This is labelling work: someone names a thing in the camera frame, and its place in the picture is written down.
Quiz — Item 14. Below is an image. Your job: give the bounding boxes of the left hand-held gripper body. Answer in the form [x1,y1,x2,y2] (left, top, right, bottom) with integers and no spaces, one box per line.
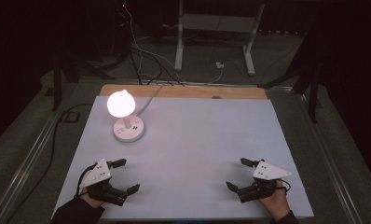
[79,158,129,207]

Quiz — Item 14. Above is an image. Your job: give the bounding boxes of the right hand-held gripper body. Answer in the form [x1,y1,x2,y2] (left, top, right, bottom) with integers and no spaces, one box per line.
[236,160,293,204]

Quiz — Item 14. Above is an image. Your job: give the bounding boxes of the person's left hand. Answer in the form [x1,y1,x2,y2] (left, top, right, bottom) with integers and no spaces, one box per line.
[78,189,105,210]

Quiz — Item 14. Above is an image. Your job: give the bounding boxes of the person's right hand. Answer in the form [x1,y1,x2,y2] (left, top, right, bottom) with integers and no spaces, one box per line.
[258,179,291,222]

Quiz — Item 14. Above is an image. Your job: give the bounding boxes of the white round desk lamp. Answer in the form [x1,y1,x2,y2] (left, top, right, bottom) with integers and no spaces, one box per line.
[106,89,146,144]

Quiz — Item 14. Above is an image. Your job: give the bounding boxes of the white table mat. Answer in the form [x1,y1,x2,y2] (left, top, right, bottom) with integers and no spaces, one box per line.
[53,95,315,220]

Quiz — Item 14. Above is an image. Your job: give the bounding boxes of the black tripod stand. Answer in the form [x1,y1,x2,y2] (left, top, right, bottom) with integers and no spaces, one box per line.
[257,29,326,124]
[50,43,117,113]

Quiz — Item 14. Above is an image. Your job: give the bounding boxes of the wooden table board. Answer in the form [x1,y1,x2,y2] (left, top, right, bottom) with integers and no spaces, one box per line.
[99,83,268,101]

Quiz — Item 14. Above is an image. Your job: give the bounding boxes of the grey metal stand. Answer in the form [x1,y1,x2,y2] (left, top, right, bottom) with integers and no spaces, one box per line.
[173,0,267,77]

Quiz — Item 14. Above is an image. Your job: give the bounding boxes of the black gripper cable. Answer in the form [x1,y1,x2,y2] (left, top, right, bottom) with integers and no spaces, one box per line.
[76,163,97,198]
[278,178,292,193]

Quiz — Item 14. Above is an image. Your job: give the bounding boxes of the long black floor cable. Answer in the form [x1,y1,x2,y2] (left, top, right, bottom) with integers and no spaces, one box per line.
[5,103,94,224]

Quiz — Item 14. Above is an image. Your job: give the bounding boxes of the aluminium rail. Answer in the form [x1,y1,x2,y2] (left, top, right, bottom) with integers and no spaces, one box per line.
[0,82,80,224]
[296,92,365,224]

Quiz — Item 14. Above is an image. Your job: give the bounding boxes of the grey lamp cable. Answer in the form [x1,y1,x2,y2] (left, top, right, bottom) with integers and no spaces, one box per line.
[135,84,165,117]

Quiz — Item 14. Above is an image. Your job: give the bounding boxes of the black floor cable bundle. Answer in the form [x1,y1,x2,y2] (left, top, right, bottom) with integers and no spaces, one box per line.
[128,42,186,87]

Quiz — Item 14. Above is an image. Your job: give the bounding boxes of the thin white cable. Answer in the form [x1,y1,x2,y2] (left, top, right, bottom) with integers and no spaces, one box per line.
[121,0,183,82]

